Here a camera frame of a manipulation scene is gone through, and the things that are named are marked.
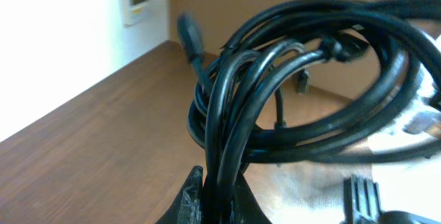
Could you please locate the black cable bundle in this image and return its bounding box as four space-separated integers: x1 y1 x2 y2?
176 0 441 224

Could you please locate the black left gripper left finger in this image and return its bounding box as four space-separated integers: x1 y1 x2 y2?
156 165 203 224

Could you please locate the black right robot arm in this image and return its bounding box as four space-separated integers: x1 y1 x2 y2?
342 175 440 224

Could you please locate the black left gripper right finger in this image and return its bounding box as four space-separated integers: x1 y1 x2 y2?
229 172 271 224

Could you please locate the white wall thermostat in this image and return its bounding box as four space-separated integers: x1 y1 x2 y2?
120 0 150 27

